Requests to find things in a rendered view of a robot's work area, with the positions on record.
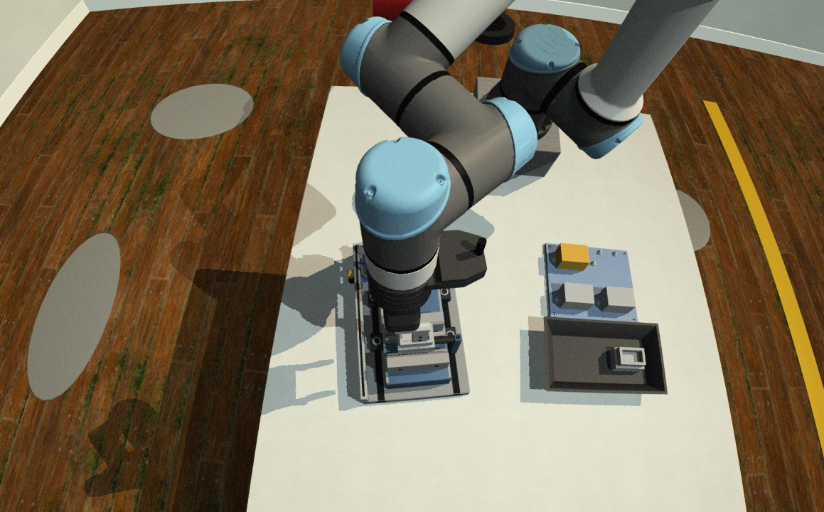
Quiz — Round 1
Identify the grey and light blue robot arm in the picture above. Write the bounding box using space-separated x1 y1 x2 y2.
340 0 719 274

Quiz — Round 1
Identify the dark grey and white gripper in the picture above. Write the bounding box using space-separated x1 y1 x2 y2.
358 230 487 343

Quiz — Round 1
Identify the yellow cube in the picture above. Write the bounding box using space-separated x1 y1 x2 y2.
555 243 589 271

